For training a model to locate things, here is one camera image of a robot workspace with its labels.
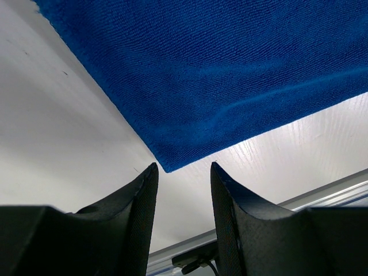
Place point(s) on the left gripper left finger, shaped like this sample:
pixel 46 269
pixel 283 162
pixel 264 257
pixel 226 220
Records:
pixel 109 237

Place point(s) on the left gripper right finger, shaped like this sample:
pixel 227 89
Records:
pixel 258 237

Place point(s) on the blue towel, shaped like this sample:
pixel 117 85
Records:
pixel 195 77

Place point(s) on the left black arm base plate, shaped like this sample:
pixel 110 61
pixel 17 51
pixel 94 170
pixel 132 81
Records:
pixel 198 258

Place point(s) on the aluminium rail frame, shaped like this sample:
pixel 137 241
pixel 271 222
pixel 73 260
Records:
pixel 348 192

